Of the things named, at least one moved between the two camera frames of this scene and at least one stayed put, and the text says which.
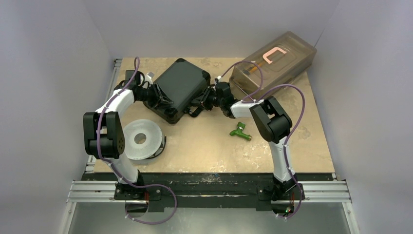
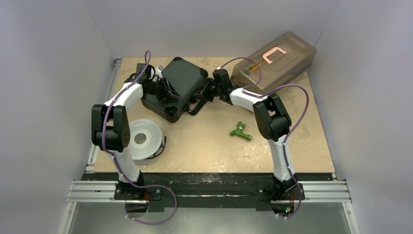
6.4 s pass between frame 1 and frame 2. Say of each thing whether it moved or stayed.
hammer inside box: stayed
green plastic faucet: stayed
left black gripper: moved
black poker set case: stayed
